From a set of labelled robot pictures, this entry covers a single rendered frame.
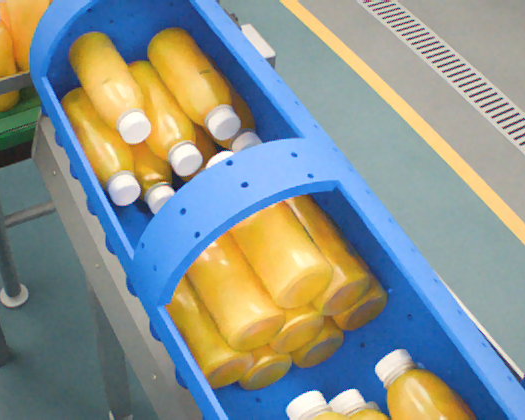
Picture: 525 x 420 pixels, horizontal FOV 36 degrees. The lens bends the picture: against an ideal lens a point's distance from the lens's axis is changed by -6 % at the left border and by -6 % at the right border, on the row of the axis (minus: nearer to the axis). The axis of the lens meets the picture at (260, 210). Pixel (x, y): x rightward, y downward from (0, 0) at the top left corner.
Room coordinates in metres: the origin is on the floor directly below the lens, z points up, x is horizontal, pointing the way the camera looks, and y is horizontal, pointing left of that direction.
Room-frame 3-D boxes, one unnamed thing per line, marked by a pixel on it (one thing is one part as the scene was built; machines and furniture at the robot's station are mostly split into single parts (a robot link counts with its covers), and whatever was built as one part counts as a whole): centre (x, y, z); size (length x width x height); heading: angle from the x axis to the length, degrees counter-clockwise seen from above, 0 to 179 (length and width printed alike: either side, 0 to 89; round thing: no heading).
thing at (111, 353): (0.90, 0.28, 0.31); 0.06 x 0.06 x 0.63; 33
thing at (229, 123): (0.78, 0.06, 1.10); 0.04 x 0.02 x 0.04; 123
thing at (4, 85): (1.06, 0.30, 0.96); 0.40 x 0.01 x 0.03; 123
